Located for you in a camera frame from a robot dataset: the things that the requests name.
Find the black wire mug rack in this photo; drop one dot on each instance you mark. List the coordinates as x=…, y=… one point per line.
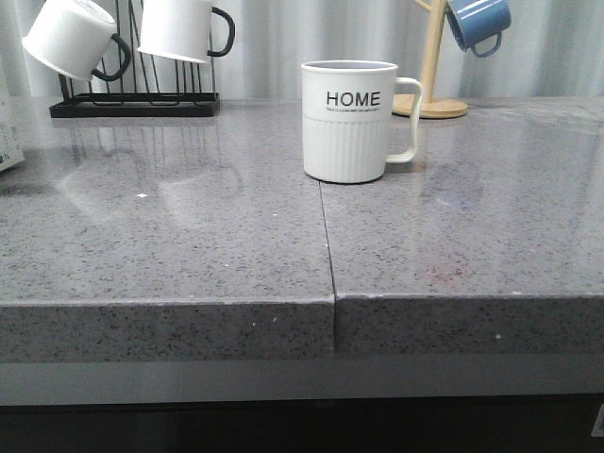
x=152, y=86

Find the wooden mug tree stand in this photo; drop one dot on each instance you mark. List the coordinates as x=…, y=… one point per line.
x=434, y=107

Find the whole milk carton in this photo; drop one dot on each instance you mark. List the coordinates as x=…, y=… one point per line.
x=11, y=152

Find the blue enamel mug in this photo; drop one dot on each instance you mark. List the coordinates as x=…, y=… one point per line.
x=478, y=25

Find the white HOME ribbed mug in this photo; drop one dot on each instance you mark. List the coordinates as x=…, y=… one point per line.
x=346, y=110

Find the white mug black handle right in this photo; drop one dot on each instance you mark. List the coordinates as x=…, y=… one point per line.
x=180, y=30

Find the white mug black handle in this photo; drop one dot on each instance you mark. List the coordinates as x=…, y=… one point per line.
x=72, y=37
x=180, y=30

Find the white mug black handle left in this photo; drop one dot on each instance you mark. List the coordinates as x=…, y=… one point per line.
x=72, y=37

